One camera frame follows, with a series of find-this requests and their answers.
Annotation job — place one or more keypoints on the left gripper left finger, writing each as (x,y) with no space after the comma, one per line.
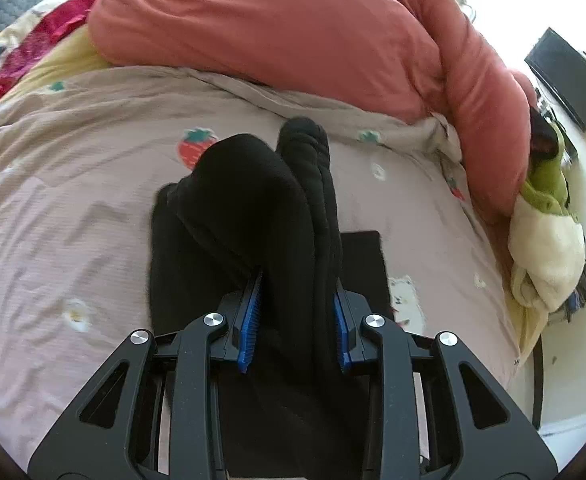
(151,411)

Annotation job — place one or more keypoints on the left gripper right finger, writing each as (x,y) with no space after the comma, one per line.
(435,411)

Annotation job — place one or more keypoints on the black orange kids sweater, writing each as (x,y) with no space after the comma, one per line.
(253,213)

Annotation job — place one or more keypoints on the green cream plush blanket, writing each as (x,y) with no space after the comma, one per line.
(545,241)

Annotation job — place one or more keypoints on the grey strawberry print blanket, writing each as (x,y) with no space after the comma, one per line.
(81,163)

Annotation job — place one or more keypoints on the black monitor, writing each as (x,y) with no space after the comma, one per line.
(562,70)

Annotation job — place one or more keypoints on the cream yellow sheet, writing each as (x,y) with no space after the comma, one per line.
(72,56)

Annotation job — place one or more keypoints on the red lace garment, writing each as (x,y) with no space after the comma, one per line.
(33,35)

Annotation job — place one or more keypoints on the pink quilted duvet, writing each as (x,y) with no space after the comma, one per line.
(402,58)

